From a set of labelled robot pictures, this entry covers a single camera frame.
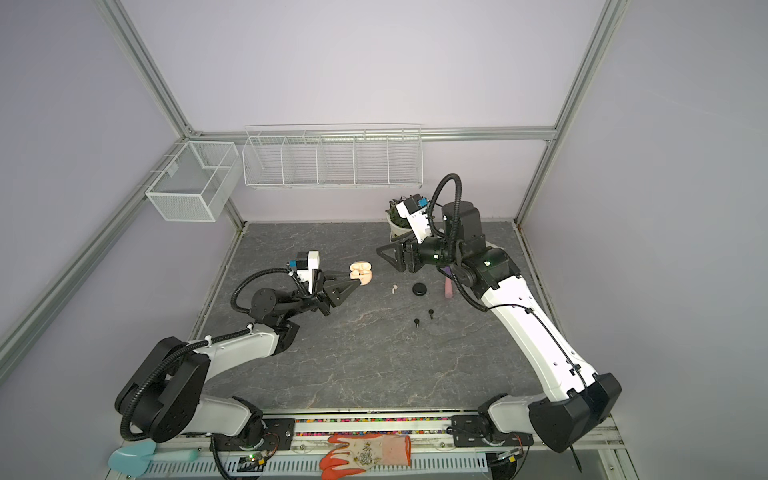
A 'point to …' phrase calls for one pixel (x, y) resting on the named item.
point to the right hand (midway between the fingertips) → (386, 248)
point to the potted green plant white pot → (397, 223)
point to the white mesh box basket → (193, 183)
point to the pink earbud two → (394, 288)
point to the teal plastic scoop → (135, 460)
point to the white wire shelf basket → (333, 155)
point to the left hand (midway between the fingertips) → (361, 285)
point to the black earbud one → (431, 312)
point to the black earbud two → (417, 325)
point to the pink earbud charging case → (361, 270)
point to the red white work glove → (362, 451)
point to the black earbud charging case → (419, 289)
